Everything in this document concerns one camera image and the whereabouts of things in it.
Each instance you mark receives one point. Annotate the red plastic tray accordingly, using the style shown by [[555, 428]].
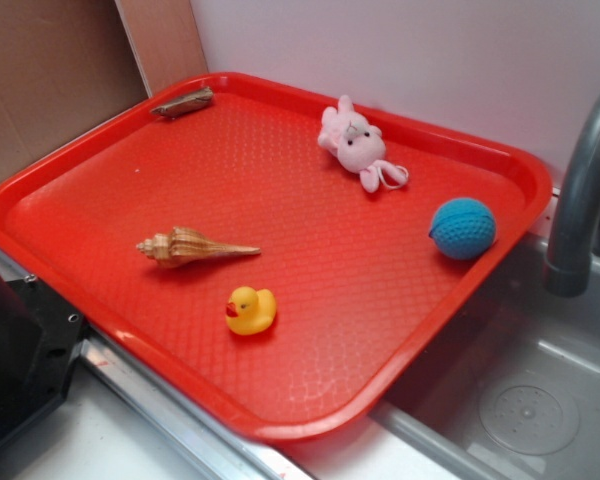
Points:
[[360, 286]]

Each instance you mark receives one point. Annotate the pink plush bunny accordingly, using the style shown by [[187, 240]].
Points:
[[359, 147]]

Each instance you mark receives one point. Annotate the grey plastic sink basin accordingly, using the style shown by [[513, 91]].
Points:
[[510, 387]]

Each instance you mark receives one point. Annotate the grey toy faucet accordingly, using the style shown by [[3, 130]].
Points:
[[575, 233]]

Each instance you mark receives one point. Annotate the brown cardboard panel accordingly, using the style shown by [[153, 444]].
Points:
[[68, 66]]

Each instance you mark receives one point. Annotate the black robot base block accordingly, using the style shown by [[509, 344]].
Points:
[[40, 339]]

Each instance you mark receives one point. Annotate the tan spiral seashell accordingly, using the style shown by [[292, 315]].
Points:
[[183, 245]]

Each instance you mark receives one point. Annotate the blue knitted ball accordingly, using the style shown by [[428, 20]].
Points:
[[463, 228]]

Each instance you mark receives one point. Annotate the yellow rubber duck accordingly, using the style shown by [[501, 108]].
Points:
[[250, 311]]

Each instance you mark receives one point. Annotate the brown wood piece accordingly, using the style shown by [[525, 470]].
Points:
[[185, 104]]

